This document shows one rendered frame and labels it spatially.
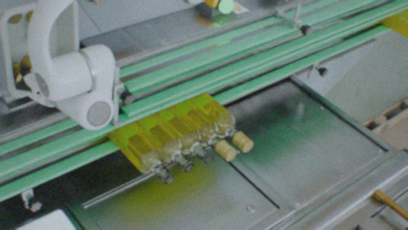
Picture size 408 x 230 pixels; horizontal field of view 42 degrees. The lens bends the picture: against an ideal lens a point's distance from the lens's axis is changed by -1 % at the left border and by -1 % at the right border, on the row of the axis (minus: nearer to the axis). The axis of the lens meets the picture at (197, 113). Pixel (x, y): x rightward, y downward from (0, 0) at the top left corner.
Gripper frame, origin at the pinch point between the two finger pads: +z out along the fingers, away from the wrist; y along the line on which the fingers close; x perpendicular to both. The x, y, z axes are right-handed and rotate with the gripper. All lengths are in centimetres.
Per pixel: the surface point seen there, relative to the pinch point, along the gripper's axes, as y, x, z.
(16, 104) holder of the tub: -4.0, -9.9, 7.3
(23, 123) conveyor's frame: -5.3, -11.9, 1.0
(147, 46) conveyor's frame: 29.3, -3.9, -0.7
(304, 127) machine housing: 74, -42, -14
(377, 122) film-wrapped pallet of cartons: 365, -232, 139
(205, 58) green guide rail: 40.4, -8.5, -9.5
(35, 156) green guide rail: -7.3, -16.0, -7.4
